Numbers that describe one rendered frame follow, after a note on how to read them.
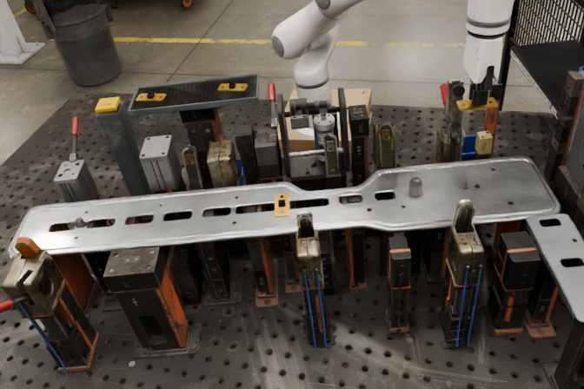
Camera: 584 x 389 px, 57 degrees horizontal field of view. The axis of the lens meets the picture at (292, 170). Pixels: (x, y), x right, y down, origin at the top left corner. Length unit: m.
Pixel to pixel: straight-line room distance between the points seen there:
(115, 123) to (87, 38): 2.61
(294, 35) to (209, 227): 0.68
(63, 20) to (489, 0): 3.41
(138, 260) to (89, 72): 3.15
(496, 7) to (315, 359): 0.92
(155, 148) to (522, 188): 0.95
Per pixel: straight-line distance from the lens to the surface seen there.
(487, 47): 1.15
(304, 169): 1.53
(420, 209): 1.35
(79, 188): 1.60
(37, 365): 1.68
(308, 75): 1.83
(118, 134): 1.67
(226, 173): 1.47
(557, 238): 1.34
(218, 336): 1.53
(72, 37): 4.23
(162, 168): 1.48
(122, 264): 1.32
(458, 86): 1.39
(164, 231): 1.40
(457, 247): 1.22
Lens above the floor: 1.94
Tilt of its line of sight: 39 degrees down
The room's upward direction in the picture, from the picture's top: 8 degrees counter-clockwise
